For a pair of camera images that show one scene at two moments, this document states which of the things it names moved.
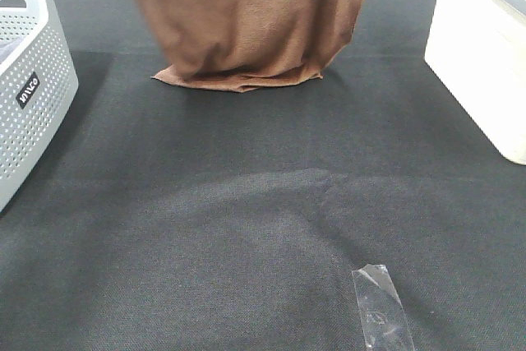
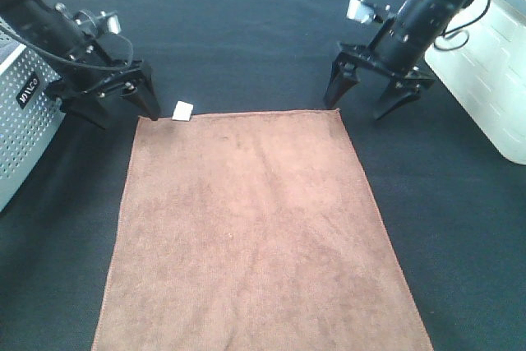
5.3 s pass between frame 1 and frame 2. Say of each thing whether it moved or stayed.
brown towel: moved
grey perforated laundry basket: stayed
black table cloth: stayed
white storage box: stayed
